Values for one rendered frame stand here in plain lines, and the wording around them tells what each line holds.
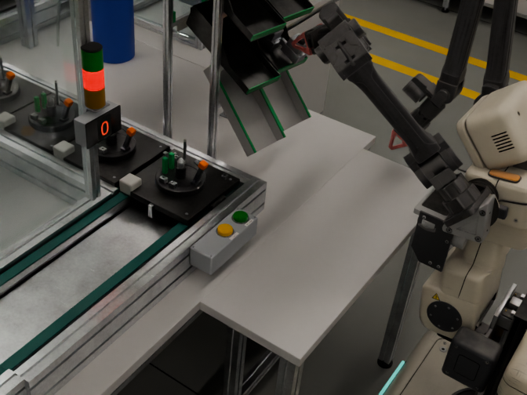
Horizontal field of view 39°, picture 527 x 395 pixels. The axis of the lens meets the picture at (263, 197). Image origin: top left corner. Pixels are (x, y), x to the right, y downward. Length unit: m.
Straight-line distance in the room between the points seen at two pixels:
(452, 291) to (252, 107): 0.79
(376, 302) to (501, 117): 1.56
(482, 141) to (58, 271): 1.08
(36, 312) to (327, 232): 0.83
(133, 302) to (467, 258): 0.89
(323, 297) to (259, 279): 0.17
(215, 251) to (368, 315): 1.36
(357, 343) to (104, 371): 1.47
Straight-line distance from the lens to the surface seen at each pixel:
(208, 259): 1.86
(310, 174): 2.34
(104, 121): 1.87
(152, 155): 2.19
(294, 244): 2.07
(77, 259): 1.93
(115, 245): 1.96
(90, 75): 1.80
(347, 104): 4.48
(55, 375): 1.68
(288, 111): 2.33
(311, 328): 1.85
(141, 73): 2.84
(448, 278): 2.08
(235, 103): 2.20
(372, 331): 3.07
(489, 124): 1.81
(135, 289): 1.78
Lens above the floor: 2.21
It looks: 38 degrees down
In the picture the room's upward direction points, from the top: 6 degrees clockwise
